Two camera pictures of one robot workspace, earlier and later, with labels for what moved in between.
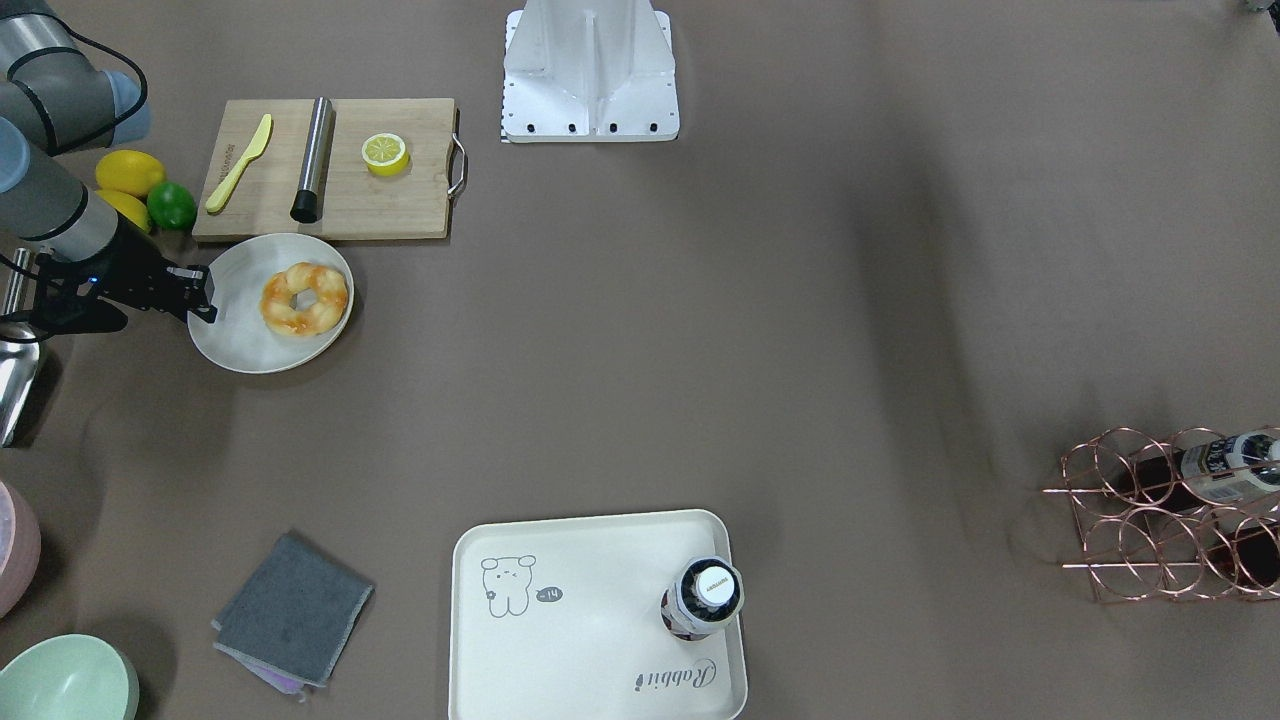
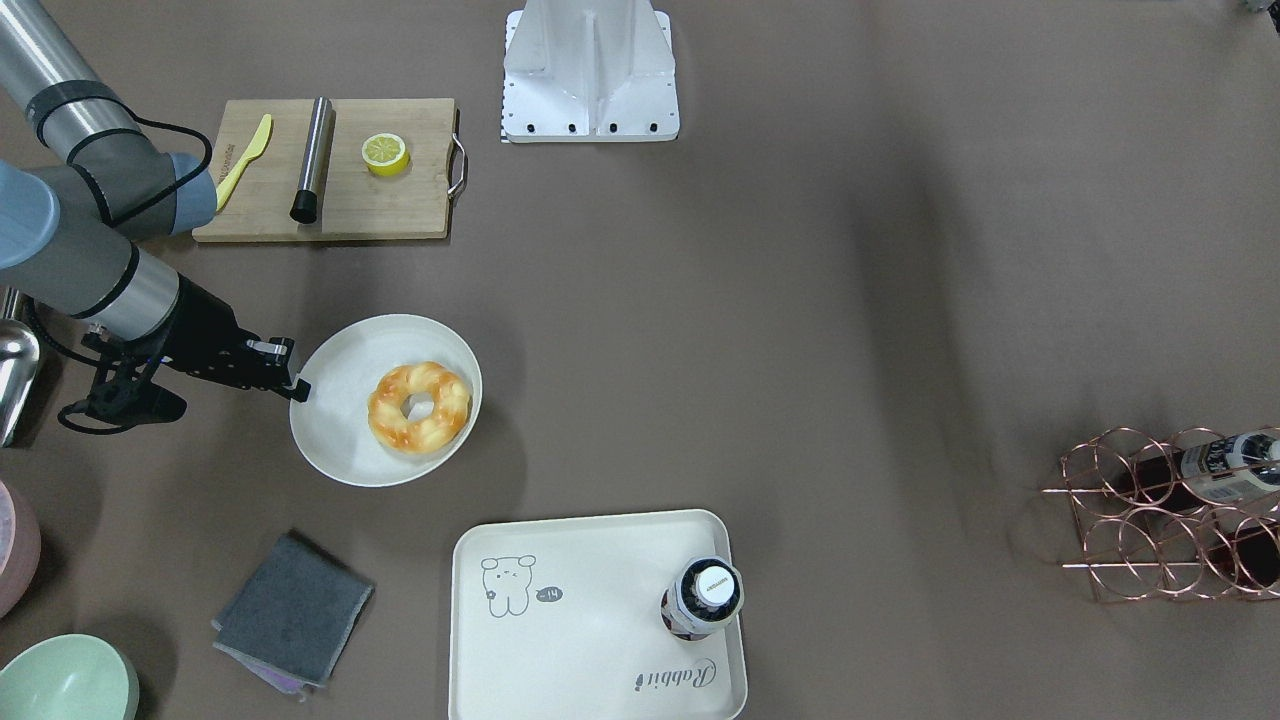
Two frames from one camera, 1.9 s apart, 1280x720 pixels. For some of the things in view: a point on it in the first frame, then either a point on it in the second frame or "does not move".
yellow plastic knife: [223, 192] does not move
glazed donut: [279, 287] -> [452, 408]
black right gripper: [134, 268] -> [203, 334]
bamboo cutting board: [356, 202] does not move
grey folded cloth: [292, 615] does not move
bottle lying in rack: [1242, 468] does not move
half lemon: [385, 154] does not move
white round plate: [240, 339] -> [392, 398]
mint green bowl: [71, 676] does not move
